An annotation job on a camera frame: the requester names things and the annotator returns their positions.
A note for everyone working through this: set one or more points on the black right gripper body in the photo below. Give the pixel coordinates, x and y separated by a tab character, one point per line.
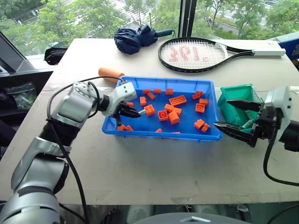
266	121

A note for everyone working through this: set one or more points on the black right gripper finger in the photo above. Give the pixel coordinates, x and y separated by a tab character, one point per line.
245	105
236	131

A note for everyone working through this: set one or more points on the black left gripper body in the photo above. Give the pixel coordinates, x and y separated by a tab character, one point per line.
121	110

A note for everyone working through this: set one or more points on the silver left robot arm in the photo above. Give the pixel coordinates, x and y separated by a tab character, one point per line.
70	107

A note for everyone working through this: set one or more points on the green plastic bin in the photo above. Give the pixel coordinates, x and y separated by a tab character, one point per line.
227	102

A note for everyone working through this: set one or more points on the blue plastic bin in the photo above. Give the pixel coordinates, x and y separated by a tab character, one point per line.
187	126

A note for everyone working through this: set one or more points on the orange foam cylinder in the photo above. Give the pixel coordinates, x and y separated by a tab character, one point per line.
108	72

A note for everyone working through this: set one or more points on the rounded orange toy brick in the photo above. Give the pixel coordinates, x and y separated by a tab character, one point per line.
174	117

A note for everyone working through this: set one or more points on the flat orange toy brick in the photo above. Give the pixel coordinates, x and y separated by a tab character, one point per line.
178	100

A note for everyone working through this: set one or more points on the black white tennis racket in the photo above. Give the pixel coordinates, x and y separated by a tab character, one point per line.
268	51

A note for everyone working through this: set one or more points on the navy folded umbrella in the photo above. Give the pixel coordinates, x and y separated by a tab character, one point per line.
133	39

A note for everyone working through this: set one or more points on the blue cardboard box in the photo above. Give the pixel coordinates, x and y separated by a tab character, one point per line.
290	44

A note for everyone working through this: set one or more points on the black bag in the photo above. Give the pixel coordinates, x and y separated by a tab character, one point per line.
54	56

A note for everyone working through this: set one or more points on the clear plastic bag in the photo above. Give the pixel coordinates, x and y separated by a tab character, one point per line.
21	93

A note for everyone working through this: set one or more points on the dark laptop screen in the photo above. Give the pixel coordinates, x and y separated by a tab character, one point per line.
10	56

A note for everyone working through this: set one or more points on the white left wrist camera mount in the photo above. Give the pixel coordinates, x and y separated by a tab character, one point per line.
123	92

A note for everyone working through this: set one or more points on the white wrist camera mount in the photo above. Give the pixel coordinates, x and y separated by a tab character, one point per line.
123	92
279	102

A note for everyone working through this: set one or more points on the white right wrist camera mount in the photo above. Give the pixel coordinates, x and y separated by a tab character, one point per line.
279	102

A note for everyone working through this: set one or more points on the black window frame post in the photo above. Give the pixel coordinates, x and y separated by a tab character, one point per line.
187	16

